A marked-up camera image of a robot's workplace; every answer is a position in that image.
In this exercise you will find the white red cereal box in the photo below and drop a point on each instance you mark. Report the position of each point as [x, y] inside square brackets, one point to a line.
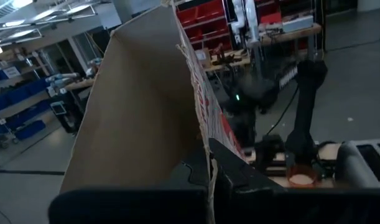
[140, 109]

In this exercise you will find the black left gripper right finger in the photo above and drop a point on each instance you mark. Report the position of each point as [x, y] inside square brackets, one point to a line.
[239, 199]

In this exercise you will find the red bin shelf rack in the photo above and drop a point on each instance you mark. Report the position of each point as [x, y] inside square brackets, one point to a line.
[205, 18]

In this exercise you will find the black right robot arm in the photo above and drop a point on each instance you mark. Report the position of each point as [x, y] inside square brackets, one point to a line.
[304, 102]

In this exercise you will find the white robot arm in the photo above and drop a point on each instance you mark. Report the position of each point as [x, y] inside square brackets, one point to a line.
[250, 18]

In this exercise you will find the wooden workbench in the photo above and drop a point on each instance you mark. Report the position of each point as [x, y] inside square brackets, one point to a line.
[289, 34]

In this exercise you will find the blue bin shelf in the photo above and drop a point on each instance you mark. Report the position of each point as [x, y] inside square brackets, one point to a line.
[25, 93]

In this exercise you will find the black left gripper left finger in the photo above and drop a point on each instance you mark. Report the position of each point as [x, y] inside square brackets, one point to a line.
[130, 208]

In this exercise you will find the orange drinking cup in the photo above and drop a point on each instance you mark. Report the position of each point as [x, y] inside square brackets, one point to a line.
[301, 180]

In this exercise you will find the light blue robot arm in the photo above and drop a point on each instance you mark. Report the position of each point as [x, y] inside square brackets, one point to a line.
[62, 77]

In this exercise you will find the silver four-slot toaster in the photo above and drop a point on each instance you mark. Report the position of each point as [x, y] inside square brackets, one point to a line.
[348, 168]

